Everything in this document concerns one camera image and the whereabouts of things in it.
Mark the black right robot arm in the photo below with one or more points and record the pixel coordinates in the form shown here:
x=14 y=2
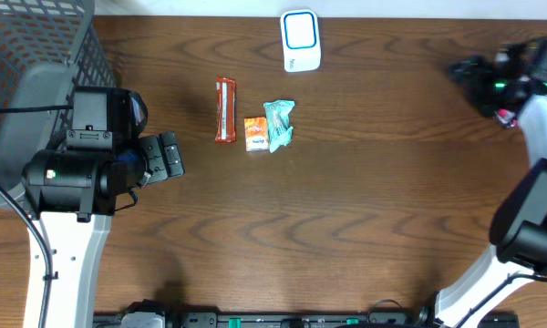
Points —
x=517 y=250

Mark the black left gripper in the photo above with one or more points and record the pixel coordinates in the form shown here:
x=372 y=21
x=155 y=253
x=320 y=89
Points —
x=165 y=156

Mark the purple red sanitary pad pack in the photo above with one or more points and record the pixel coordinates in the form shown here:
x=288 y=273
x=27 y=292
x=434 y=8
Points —
x=506 y=118

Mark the red brown snack bar wrapper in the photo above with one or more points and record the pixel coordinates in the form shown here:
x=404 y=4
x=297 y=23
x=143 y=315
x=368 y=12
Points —
x=226 y=96

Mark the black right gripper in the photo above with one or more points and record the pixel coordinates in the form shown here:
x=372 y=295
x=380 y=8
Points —
x=491 y=68

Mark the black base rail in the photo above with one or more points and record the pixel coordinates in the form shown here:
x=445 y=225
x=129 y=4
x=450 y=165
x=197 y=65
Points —
x=149 y=313

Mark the grey plastic mesh basket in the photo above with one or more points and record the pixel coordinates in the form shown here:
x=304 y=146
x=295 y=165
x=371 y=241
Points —
x=47 y=49

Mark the white barcode scanner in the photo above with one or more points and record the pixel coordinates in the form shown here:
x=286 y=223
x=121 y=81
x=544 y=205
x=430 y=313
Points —
x=301 y=40

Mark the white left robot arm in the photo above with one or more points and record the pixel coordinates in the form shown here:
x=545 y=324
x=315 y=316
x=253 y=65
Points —
x=71 y=189

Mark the teal green wipes packet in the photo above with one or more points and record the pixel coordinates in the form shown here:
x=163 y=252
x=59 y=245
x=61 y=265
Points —
x=280 y=131

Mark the orange tissue pack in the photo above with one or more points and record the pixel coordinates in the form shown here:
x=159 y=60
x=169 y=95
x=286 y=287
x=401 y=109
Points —
x=256 y=134

